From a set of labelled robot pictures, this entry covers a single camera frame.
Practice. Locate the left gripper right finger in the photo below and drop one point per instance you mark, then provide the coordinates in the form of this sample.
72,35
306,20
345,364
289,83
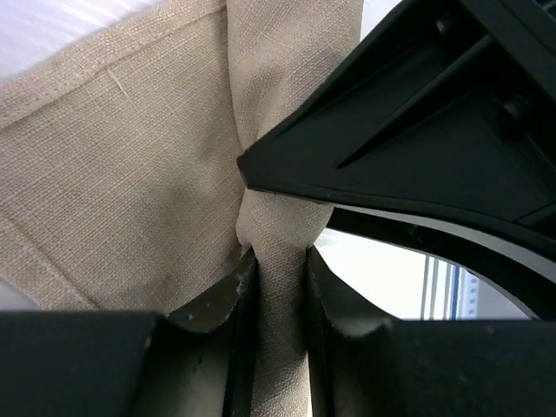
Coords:
364,362

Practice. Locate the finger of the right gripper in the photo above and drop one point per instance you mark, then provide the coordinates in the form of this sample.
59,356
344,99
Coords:
445,109
528,288

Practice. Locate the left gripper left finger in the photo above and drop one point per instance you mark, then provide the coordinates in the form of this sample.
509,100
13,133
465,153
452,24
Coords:
196,361

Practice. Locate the beige cloth napkin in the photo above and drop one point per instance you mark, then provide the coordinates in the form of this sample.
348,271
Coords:
121,123

